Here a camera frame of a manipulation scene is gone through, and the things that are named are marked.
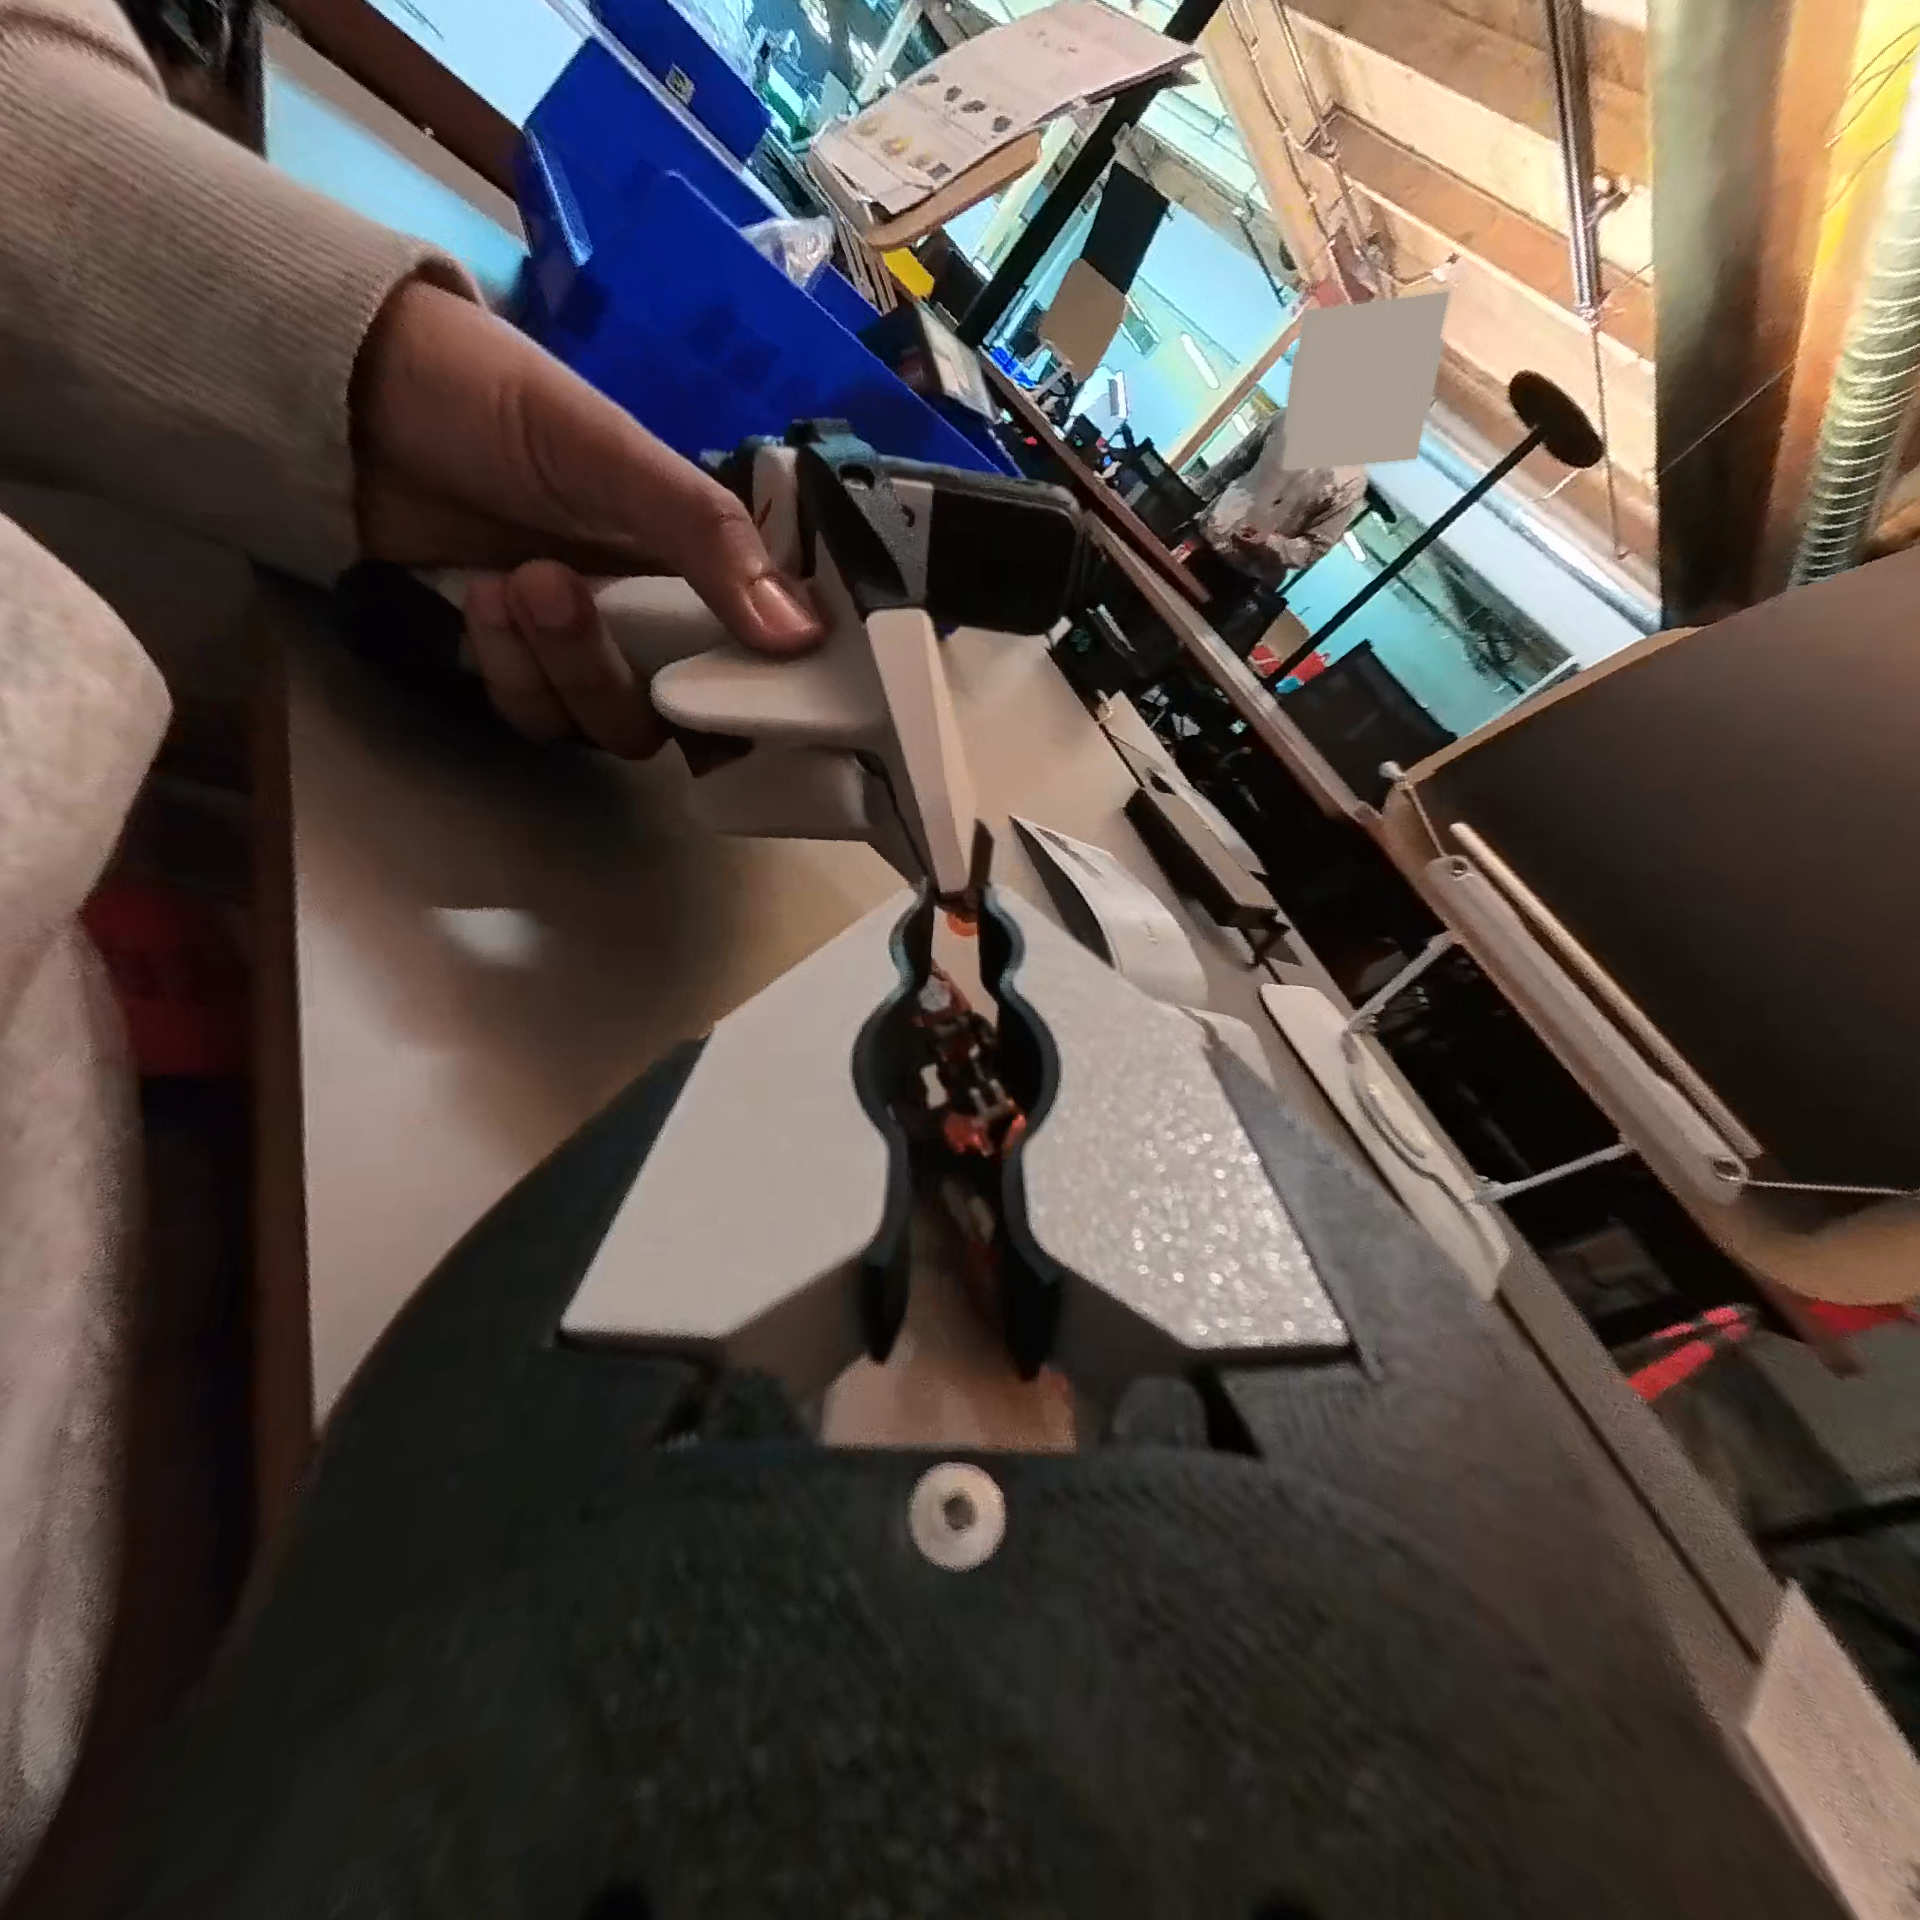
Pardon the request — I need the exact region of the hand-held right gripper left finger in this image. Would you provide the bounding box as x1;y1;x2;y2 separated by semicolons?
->
558;884;928;1362

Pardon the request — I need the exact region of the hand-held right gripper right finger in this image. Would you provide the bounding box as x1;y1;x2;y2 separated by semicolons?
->
975;884;1355;1377

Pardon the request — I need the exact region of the black red lego motorcycle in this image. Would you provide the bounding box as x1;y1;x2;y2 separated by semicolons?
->
889;960;1040;1296

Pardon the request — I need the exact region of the person's left forearm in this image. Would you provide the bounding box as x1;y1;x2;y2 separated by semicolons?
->
0;0;485;591

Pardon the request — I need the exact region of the lego instruction booklet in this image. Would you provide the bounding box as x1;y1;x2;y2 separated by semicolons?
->
1006;813;1212;1010

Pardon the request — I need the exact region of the person's left hand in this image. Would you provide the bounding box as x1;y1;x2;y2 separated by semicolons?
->
351;276;828;762

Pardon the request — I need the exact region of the black power adapter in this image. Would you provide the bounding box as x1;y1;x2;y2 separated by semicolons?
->
1121;777;1279;928

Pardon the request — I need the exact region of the blue plastic bin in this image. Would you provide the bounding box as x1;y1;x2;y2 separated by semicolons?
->
509;119;1023;485
590;0;776;149

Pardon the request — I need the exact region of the cardboard with printed sheet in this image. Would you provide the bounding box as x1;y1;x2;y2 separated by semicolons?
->
807;0;1204;255

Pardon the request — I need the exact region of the silver monitor stand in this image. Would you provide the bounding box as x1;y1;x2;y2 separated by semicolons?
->
1256;817;1760;1307

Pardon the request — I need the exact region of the orange traffic cone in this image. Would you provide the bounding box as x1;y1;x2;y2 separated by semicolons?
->
1623;1299;1761;1403

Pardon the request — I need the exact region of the black support pole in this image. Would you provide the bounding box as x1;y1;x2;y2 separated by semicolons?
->
1264;368;1607;696

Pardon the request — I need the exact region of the black monitor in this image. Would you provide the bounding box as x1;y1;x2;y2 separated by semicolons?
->
1431;551;1920;1203

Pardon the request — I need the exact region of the silver ventilation duct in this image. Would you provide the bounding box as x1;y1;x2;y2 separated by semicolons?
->
1790;264;1920;591

